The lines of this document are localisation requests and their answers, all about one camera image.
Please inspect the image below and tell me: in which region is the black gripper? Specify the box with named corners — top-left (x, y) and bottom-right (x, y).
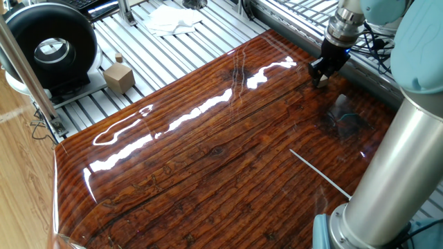
top-left (308, 36), bottom-right (351, 88)

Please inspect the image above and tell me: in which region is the glossy wood grain mat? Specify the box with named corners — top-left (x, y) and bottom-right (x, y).
top-left (48, 29), bottom-right (397, 249)

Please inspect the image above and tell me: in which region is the dark round metal object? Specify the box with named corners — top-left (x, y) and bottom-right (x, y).
top-left (181, 0), bottom-right (208, 10)

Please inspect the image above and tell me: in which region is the white cloth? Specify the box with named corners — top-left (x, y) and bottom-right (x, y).
top-left (143, 3), bottom-right (204, 37)

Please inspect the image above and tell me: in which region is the large wooden cube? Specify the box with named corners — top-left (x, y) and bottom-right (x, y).
top-left (102, 62), bottom-right (136, 95)

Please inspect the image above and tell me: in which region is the black keyboard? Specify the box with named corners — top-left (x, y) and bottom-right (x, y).
top-left (62, 0), bottom-right (119, 19)

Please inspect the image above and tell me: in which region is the black cable with plug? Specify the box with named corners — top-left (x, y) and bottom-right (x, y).
top-left (349, 20), bottom-right (396, 75)

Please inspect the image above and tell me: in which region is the white cable tie tail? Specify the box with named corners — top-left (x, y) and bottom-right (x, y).
top-left (289, 149), bottom-right (352, 201)

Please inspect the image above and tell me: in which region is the short aluminium bracket post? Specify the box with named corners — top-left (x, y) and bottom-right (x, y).
top-left (117, 0), bottom-right (138, 27)

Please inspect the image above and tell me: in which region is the white fan base plate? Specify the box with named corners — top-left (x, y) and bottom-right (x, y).
top-left (5, 46), bottom-right (108, 109)

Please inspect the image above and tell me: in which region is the aluminium frame post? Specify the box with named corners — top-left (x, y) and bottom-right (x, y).
top-left (0, 15), bottom-right (69, 138)

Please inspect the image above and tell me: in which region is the thin black cable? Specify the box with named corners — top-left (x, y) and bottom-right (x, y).
top-left (30, 107), bottom-right (58, 143)

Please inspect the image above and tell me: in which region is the black round duct fan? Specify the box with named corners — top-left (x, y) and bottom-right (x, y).
top-left (0, 2), bottom-right (99, 91)

